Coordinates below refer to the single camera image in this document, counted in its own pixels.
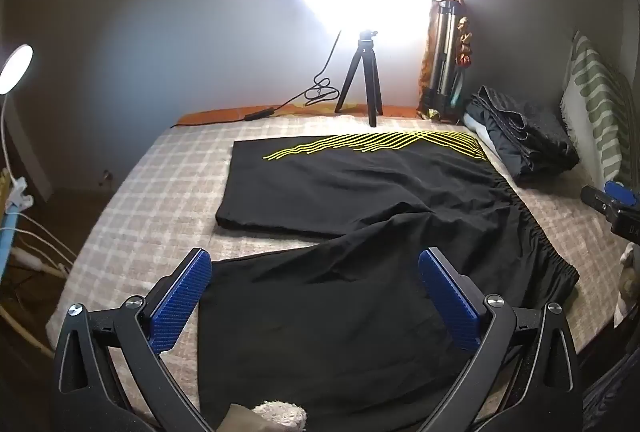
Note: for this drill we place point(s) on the green striped white pillow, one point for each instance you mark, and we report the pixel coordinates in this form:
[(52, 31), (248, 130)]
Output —
[(595, 112)]

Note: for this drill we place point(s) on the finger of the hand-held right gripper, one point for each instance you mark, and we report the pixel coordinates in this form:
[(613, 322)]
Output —
[(595, 198), (620, 193)]

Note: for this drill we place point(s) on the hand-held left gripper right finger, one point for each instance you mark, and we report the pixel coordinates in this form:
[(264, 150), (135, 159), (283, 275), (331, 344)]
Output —
[(450, 302)]

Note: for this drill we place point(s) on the white fuzzy cloth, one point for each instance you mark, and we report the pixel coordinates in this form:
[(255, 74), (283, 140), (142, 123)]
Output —
[(280, 417)]

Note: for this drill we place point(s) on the white desk lamp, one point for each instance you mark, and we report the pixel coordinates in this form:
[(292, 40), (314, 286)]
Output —
[(14, 67)]

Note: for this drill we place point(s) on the gold and red ribbon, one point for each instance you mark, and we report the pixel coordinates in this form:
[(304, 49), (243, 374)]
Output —
[(466, 43)]

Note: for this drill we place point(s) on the person's right hand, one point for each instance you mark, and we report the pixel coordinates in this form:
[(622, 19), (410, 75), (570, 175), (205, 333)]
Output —
[(629, 297)]

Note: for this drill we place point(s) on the beige checked blanket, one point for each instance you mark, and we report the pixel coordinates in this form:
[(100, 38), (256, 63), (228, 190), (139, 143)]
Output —
[(150, 192)]

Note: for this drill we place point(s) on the small black tripod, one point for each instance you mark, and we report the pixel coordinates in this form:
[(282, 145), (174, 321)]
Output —
[(361, 72)]

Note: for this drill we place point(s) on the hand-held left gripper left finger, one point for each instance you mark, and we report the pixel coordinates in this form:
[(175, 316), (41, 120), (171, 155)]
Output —
[(180, 302)]

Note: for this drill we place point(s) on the folded silver tripod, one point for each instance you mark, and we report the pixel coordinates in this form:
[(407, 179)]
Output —
[(442, 52)]

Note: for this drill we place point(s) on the pile of dark folded clothes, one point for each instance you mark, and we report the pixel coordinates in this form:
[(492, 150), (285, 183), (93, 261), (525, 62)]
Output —
[(530, 137)]

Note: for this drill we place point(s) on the black pants with yellow stripes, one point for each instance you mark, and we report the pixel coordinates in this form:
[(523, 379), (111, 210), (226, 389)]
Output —
[(350, 312)]

